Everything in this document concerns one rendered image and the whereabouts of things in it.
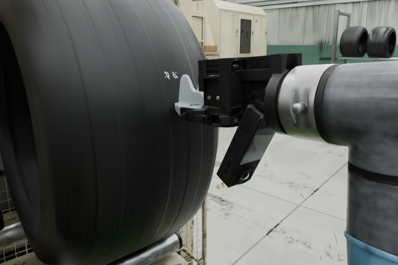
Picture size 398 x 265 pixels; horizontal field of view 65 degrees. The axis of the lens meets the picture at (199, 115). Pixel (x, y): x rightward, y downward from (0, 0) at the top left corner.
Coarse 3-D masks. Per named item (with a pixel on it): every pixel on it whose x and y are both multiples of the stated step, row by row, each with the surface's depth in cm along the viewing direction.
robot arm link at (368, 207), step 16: (352, 176) 26; (368, 176) 25; (384, 176) 24; (352, 192) 26; (368, 192) 25; (384, 192) 24; (352, 208) 27; (368, 208) 25; (384, 208) 24; (352, 224) 27; (368, 224) 25; (384, 224) 24; (352, 240) 26; (368, 240) 25; (384, 240) 24; (352, 256) 27; (368, 256) 25; (384, 256) 24
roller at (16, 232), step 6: (18, 222) 78; (6, 228) 76; (12, 228) 76; (18, 228) 77; (0, 234) 74; (6, 234) 75; (12, 234) 75; (18, 234) 76; (24, 234) 77; (0, 240) 74; (6, 240) 75; (12, 240) 76; (18, 240) 77; (0, 246) 74
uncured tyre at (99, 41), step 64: (0, 0) 53; (64, 0) 45; (128, 0) 52; (0, 64) 73; (64, 64) 42; (128, 64) 45; (192, 64) 52; (0, 128) 78; (64, 128) 41; (128, 128) 44; (192, 128) 51; (64, 192) 43; (128, 192) 46; (192, 192) 56; (64, 256) 50
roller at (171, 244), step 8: (176, 232) 74; (160, 240) 71; (168, 240) 71; (176, 240) 72; (144, 248) 68; (152, 248) 69; (160, 248) 69; (168, 248) 71; (176, 248) 72; (128, 256) 66; (136, 256) 66; (144, 256) 67; (152, 256) 68; (160, 256) 69; (112, 264) 63; (120, 264) 64; (128, 264) 65; (136, 264) 66; (144, 264) 67
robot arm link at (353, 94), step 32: (352, 64) 27; (384, 64) 25; (320, 96) 27; (352, 96) 25; (384, 96) 23; (320, 128) 28; (352, 128) 25; (384, 128) 23; (352, 160) 26; (384, 160) 23
